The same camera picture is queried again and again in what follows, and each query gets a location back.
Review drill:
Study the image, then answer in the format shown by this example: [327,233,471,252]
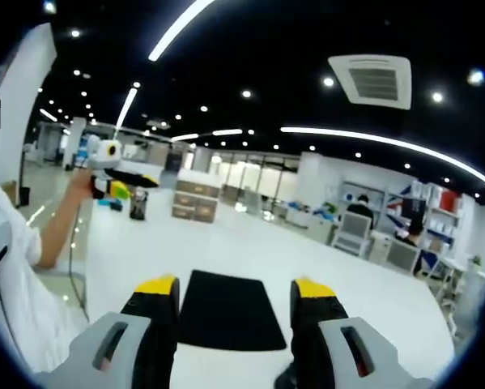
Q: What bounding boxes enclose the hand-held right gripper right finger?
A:
[274,277,433,389]

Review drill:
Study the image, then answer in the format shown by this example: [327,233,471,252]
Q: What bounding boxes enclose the black pen holder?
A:
[129,189,149,221]

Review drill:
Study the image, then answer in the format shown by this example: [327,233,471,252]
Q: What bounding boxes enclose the dark cable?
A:
[66,200,90,323]

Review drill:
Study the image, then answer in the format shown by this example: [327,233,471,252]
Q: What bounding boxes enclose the person's left hand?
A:
[69,167,96,196]

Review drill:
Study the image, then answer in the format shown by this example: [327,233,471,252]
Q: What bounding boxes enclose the white desk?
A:
[83,188,457,389]

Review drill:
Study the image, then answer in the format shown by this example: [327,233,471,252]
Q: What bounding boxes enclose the ceiling air conditioner vent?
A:
[327,53,412,111]

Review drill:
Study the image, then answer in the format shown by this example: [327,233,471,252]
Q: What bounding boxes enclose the wooden drawer organizer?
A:
[171,169,223,224]

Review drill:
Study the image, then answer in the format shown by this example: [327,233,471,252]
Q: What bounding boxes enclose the long curved ceiling light strip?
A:
[280,126,485,196]

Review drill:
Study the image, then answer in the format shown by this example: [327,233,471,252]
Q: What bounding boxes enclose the small dark object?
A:
[97,197,124,212]

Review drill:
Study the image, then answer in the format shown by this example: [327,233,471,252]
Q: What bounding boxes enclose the white pillar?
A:
[0,22,57,195]

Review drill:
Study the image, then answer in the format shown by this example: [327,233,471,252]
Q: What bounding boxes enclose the person in white shirt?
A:
[0,173,90,376]

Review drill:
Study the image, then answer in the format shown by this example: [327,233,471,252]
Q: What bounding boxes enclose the white storage shelf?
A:
[387,180,472,271]

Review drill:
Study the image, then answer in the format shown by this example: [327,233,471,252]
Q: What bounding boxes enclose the grey office chair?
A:
[330,211,373,257]
[381,237,422,277]

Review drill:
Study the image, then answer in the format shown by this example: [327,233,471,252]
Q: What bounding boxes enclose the black mouse pad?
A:
[176,269,287,353]

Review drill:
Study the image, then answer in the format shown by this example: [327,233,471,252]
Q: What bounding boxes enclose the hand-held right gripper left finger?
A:
[35,274,181,389]

